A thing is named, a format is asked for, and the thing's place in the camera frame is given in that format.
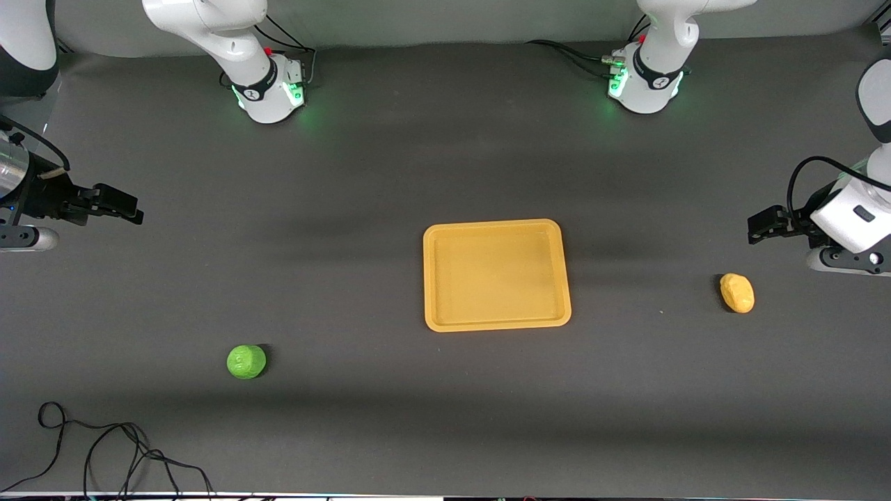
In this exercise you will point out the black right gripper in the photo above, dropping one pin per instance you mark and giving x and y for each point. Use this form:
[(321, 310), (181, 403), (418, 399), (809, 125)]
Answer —
[(49, 196)]

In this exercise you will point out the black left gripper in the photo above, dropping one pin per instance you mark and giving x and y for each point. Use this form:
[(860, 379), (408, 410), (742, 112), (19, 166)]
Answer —
[(795, 223)]

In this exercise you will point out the green apple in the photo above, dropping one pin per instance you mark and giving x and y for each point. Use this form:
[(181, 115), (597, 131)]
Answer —
[(246, 362)]

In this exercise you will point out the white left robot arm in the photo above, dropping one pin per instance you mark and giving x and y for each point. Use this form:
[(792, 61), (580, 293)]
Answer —
[(661, 49)]

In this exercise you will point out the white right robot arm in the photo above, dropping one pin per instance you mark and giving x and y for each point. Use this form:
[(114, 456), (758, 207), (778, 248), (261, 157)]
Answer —
[(237, 42)]

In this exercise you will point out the yellow potato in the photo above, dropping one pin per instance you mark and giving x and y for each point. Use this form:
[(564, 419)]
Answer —
[(737, 293)]

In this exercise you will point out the yellow plastic tray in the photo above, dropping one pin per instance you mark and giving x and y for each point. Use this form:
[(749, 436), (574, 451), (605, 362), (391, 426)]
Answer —
[(495, 275)]

